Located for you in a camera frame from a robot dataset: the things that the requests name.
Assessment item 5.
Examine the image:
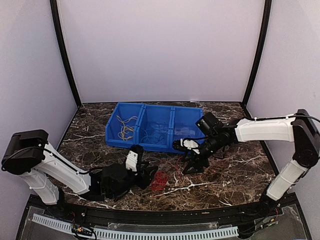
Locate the black front rail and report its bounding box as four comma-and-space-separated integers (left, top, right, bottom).
24, 197, 301, 227

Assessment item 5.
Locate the blue storage bin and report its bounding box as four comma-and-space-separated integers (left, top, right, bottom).
105, 102, 145, 148
169, 106, 204, 154
136, 104, 173, 153

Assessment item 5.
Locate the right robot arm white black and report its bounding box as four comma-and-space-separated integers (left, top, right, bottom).
172, 109, 320, 217

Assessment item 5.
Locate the right blue storage bin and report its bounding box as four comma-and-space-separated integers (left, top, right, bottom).
169, 106, 204, 154

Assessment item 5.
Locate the left blue storage bin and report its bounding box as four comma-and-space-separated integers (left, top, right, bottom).
105, 102, 145, 148

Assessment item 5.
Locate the white slotted cable duct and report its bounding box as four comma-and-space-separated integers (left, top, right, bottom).
31, 213, 239, 240

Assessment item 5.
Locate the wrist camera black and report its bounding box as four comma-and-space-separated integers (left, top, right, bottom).
101, 163, 129, 192
195, 112, 224, 137

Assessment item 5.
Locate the blue cable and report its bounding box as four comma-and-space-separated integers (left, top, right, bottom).
149, 119, 171, 141
139, 129, 163, 146

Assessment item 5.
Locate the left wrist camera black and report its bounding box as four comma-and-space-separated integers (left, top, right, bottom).
101, 163, 129, 192

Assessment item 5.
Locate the right black frame post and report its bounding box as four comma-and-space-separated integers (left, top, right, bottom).
241, 0, 272, 108

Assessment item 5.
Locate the left black frame post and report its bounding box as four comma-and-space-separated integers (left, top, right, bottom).
49, 0, 82, 108

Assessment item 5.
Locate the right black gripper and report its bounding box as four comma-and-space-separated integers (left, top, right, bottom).
181, 133, 222, 175

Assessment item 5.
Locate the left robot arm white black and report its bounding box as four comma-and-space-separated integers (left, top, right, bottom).
1, 129, 159, 218

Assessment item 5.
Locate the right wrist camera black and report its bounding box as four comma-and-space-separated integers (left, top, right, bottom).
195, 112, 224, 137

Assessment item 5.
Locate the middle blue storage bin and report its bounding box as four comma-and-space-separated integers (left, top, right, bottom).
136, 104, 173, 153

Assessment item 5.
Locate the black frame post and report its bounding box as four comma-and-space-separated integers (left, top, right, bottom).
49, 0, 82, 108
241, 0, 272, 108

